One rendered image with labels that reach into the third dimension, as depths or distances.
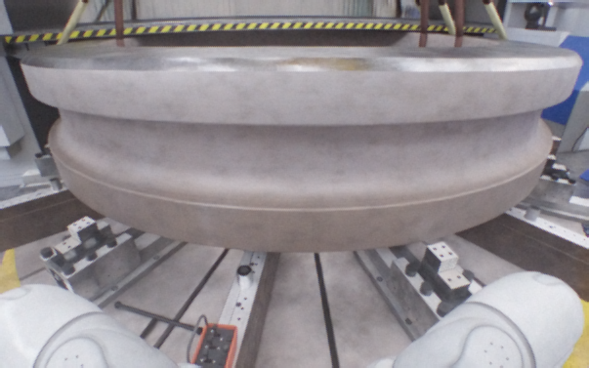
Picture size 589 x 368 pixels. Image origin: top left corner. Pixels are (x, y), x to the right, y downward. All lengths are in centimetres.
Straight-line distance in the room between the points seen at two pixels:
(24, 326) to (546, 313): 71
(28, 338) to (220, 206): 107
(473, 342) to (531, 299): 16
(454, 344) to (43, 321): 53
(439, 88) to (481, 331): 108
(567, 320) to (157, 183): 163
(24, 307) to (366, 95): 114
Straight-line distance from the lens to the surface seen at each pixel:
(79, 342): 44
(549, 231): 259
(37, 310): 55
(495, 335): 44
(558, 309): 57
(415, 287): 174
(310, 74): 118
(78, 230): 213
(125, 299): 233
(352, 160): 147
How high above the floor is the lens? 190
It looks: 29 degrees down
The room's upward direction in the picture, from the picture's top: straight up
